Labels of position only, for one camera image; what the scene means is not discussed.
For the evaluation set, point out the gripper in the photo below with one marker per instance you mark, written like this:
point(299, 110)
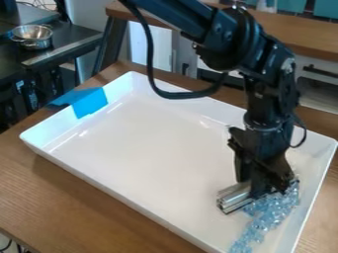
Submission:
point(266, 145)

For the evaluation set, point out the silver metal bar tool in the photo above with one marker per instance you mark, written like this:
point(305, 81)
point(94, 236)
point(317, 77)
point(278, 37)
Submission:
point(233, 199)

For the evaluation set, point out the pile of blue bits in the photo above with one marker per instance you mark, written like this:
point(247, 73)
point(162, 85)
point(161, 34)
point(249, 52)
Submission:
point(273, 207)

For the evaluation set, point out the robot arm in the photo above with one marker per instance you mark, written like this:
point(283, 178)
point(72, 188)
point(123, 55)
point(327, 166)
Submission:
point(246, 42)

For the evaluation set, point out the white tray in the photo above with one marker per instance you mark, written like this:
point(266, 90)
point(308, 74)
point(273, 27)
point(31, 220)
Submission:
point(149, 148)

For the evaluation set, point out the wooden desk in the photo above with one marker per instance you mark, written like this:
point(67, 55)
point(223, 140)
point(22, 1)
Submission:
point(303, 29)

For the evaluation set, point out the blue paper sheet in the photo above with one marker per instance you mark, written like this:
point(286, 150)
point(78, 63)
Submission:
point(88, 100)

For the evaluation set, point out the black table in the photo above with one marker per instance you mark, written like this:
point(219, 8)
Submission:
point(48, 49)

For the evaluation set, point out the silver pot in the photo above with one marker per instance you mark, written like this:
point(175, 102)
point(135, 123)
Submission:
point(31, 35)

